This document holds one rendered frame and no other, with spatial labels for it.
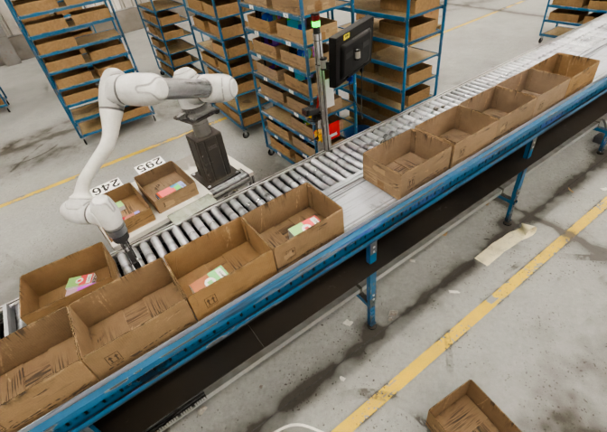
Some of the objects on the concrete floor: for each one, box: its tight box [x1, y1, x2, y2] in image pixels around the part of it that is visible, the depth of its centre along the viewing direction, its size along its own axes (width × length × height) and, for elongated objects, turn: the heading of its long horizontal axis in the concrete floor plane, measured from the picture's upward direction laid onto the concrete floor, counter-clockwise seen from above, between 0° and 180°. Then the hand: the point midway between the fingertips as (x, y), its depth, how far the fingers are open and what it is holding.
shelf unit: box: [126, 0, 203, 78], centre depth 588 cm, size 98×49×196 cm, turn 43°
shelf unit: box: [232, 0, 358, 164], centre depth 337 cm, size 98×49×196 cm, turn 43°
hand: (135, 261), depth 193 cm, fingers open, 10 cm apart
